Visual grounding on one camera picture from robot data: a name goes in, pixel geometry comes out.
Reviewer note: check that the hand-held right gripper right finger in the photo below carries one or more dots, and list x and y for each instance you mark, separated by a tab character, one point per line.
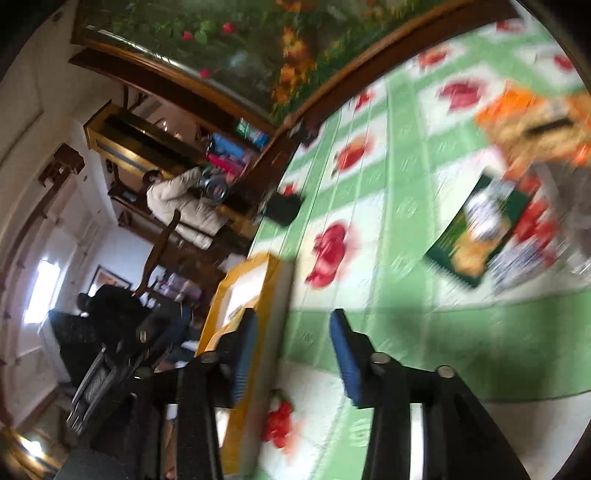
346	360

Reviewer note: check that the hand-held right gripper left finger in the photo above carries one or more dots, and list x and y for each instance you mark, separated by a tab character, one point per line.
244	355

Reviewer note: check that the yellow cardboard box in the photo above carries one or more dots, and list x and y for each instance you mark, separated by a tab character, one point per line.
263	295

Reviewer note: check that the green cracker snack packet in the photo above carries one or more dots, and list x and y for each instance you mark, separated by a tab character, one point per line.
471	240

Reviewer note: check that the large orange snack packet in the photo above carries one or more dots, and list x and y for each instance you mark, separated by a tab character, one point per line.
517	120

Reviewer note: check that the window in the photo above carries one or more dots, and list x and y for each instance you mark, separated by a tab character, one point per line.
44	290

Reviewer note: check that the wooden chair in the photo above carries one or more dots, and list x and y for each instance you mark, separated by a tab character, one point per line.
159	251

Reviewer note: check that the steel pot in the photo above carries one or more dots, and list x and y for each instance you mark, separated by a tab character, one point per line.
213	188

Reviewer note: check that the blue white snack packet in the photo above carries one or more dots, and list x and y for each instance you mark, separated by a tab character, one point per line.
517	267

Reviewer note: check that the red snack packet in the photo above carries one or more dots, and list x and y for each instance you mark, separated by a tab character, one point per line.
535	217

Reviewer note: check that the framed flower mural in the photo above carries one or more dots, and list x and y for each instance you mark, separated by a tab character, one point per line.
240	41

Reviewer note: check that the framed wall picture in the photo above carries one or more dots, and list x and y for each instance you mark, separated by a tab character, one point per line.
108	279

